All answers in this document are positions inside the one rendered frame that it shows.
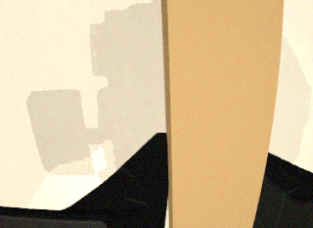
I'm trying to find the tan wooden rail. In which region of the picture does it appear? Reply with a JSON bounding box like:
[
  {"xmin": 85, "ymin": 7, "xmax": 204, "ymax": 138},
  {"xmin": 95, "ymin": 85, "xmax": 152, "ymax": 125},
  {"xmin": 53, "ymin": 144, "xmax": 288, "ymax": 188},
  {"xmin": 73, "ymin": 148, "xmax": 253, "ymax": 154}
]
[{"xmin": 161, "ymin": 0, "xmax": 285, "ymax": 228}]

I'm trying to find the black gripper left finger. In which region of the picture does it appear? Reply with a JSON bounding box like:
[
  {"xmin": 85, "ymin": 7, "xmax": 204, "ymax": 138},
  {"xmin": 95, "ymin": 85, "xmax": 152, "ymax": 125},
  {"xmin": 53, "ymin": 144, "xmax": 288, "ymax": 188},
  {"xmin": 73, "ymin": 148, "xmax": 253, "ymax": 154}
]
[{"xmin": 0, "ymin": 131, "xmax": 169, "ymax": 228}]

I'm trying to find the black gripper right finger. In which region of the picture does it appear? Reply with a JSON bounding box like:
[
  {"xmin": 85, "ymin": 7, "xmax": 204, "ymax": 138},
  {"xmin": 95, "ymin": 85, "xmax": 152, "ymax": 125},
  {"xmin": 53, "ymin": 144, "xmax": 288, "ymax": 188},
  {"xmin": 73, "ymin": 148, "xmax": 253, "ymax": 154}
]
[{"xmin": 251, "ymin": 153, "xmax": 313, "ymax": 228}]

